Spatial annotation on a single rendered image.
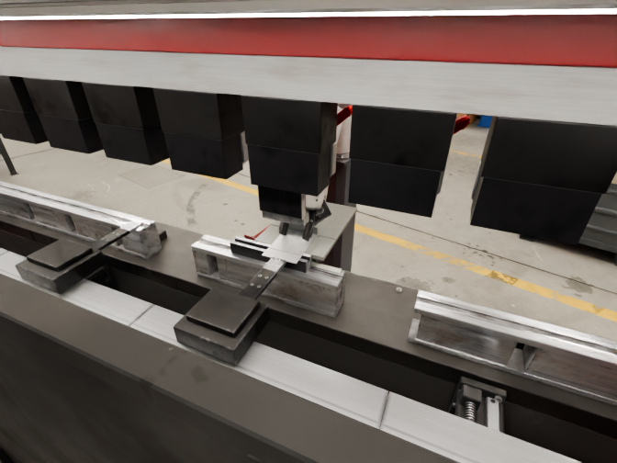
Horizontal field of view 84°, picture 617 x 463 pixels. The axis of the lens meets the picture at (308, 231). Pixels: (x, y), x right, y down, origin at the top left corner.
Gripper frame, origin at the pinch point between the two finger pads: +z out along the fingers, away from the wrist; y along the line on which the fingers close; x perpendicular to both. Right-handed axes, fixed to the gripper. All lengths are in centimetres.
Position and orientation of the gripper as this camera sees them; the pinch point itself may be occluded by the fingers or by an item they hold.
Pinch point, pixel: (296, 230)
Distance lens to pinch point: 81.2
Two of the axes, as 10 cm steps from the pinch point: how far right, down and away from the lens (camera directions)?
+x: 3.0, 2.0, 9.3
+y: 9.2, 2.1, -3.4
